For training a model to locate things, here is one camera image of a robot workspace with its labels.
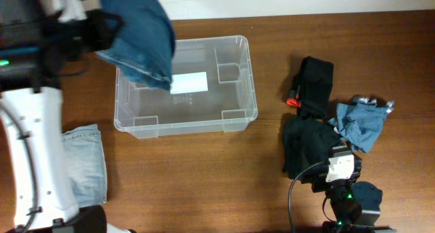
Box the clear plastic storage bin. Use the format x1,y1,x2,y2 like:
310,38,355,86
114,35,258,139

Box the light grey-blue jeans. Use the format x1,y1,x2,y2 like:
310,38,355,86
63,124,107,208

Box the black garment with red cuff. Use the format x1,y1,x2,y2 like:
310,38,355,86
286,56,334,120

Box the light blue denim shirt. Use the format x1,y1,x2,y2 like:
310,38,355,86
328,96,395,153

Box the black folded garment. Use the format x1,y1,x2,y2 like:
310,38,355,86
282,117,342,179

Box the dark blue jeans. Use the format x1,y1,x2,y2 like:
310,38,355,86
97,0,175,90

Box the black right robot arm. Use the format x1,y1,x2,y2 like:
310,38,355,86
300,145,397,233

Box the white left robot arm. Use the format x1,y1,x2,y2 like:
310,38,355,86
1,10,122,232

